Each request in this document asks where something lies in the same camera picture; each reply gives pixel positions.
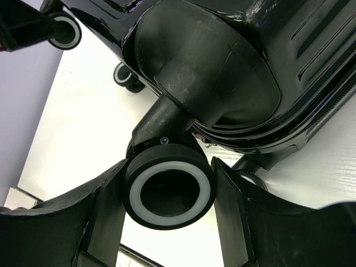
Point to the black hard-shell suitcase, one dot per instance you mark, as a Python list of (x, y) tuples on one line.
[(255, 77)]

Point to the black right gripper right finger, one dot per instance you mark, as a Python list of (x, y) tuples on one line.
[(257, 228)]

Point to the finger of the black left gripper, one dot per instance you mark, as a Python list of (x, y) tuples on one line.
[(23, 26)]

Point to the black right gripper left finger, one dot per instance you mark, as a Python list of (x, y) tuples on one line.
[(82, 227)]

